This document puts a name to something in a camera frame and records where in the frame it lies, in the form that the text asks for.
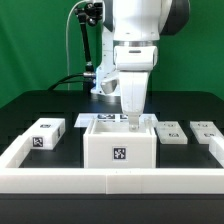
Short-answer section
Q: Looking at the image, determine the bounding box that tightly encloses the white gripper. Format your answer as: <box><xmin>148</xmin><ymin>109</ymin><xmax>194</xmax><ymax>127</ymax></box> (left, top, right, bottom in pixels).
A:
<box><xmin>114</xmin><ymin>46</ymin><xmax>158</xmax><ymax>131</ymax></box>

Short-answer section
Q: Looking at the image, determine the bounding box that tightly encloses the white cabinet body box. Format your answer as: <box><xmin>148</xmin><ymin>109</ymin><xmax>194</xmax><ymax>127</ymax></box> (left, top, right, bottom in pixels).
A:
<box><xmin>83</xmin><ymin>119</ymin><xmax>157</xmax><ymax>169</ymax></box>

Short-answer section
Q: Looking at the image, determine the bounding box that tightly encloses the white cabinet door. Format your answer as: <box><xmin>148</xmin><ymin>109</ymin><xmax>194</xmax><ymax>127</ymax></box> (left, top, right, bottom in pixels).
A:
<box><xmin>190</xmin><ymin>121</ymin><xmax>222</xmax><ymax>144</ymax></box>
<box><xmin>156</xmin><ymin>121</ymin><xmax>188</xmax><ymax>144</ymax></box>

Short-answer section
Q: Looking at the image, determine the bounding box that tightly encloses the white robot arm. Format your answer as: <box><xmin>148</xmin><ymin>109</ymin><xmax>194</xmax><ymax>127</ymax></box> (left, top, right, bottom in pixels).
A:
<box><xmin>92</xmin><ymin>0</ymin><xmax>190</xmax><ymax>131</ymax></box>

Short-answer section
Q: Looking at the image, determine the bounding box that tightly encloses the white cabinet top block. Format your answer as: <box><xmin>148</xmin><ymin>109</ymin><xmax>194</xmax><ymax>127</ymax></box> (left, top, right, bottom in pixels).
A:
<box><xmin>23</xmin><ymin>118</ymin><xmax>66</xmax><ymax>150</ymax></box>

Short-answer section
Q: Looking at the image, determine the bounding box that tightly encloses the white U-shaped fence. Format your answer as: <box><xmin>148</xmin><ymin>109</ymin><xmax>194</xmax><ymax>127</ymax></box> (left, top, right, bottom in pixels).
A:
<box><xmin>0</xmin><ymin>135</ymin><xmax>224</xmax><ymax>194</ymax></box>

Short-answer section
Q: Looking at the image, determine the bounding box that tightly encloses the white marker base plate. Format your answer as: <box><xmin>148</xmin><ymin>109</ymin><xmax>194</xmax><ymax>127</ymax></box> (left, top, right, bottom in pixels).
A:
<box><xmin>74</xmin><ymin>113</ymin><xmax>158</xmax><ymax>128</ymax></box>

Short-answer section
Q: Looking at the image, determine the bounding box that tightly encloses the black cable bundle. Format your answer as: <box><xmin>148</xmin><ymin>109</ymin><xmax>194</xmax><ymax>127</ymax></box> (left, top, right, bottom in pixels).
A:
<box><xmin>48</xmin><ymin>72</ymin><xmax>97</xmax><ymax>92</ymax></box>

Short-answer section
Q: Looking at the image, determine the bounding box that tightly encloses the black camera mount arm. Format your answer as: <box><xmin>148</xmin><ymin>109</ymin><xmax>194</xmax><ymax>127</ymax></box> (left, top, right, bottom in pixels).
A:
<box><xmin>74</xmin><ymin>2</ymin><xmax>104</xmax><ymax>78</ymax></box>

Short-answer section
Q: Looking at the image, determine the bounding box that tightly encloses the white cable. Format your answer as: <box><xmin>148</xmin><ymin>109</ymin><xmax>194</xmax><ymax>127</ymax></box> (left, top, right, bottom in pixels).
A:
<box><xmin>65</xmin><ymin>0</ymin><xmax>88</xmax><ymax>92</ymax></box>

